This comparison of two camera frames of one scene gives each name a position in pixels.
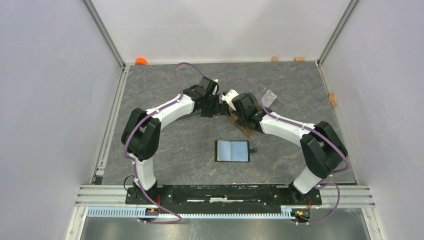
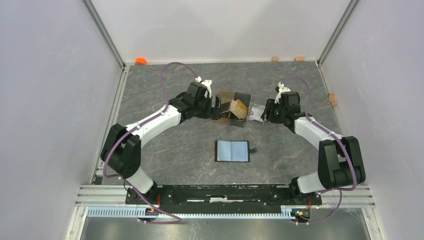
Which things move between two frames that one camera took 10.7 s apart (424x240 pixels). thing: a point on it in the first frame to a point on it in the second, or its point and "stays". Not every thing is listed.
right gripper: x=234 y=111 to x=268 y=114
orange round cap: x=140 y=61 stays
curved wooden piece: x=331 y=99 stays
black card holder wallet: x=233 y=151 stays
